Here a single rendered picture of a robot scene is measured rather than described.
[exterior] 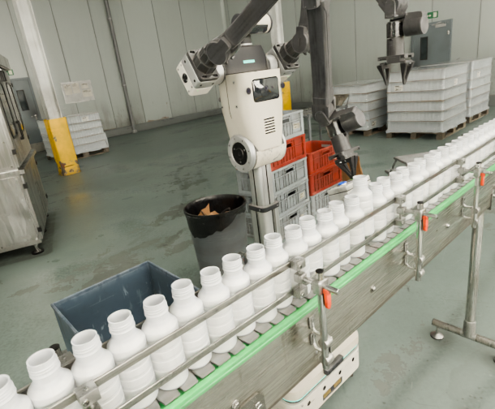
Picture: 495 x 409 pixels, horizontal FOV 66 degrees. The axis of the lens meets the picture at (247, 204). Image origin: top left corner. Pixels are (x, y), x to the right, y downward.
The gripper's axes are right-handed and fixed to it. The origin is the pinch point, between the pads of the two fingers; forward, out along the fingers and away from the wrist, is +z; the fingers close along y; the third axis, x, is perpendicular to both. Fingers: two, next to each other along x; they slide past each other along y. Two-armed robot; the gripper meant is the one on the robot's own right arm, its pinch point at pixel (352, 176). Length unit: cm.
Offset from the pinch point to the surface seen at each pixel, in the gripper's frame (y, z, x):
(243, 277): -68, 6, -18
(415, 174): 5.7, 5.6, -18.1
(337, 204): -32.2, 2.4, -16.0
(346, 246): -34.3, 13.1, -15.9
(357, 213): -28.8, 6.4, -18.4
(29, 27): 132, -406, 640
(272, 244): -58, 3, -17
